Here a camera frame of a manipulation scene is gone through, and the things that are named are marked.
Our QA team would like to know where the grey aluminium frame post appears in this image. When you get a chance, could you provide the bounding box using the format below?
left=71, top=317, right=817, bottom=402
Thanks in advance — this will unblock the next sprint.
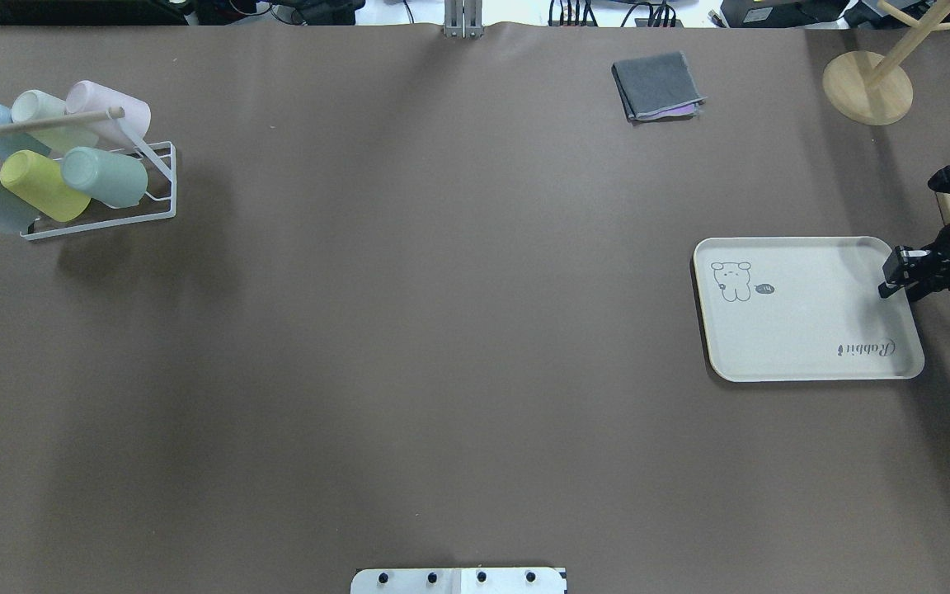
left=442, top=0, right=485, bottom=39

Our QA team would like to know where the white mounting plate with bolts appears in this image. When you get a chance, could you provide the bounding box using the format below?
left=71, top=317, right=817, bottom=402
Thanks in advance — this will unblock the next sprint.
left=350, top=565, right=568, bottom=593

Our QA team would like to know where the cream white cup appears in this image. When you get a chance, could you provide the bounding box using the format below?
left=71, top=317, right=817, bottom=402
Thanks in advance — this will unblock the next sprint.
left=11, top=89, right=99, bottom=154

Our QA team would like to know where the folded grey cloth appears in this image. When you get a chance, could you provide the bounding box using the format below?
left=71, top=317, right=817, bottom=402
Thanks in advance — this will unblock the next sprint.
left=611, top=50, right=706, bottom=123

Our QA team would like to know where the yellow cup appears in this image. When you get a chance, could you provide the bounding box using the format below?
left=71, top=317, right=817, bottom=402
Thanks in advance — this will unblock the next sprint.
left=0, top=149, right=93, bottom=223

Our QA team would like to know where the wooden rack handle rod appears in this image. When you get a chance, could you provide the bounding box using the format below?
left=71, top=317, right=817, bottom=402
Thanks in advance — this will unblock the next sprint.
left=0, top=106, right=125, bottom=136

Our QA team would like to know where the green cup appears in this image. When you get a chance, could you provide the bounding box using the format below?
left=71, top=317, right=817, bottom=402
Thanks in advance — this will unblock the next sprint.
left=60, top=147, right=148, bottom=208

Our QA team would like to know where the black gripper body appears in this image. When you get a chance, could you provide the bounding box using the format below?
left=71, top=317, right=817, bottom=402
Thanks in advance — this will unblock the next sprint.
left=878, top=245, right=950, bottom=302

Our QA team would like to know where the wooden stand with round base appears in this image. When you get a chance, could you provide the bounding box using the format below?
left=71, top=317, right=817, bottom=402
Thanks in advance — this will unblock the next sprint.
left=821, top=1, right=950, bottom=125

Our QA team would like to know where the white wire cup rack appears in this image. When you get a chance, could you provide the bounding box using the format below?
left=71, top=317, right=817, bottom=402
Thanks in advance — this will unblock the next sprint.
left=20, top=118, right=178, bottom=241

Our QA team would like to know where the pink cup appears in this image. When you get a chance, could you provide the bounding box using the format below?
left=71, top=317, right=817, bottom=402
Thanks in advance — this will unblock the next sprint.
left=64, top=80, right=152, bottom=145

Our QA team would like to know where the beige rabbit tray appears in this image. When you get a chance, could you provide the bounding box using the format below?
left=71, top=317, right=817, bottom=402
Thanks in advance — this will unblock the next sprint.
left=693, top=236, right=926, bottom=383

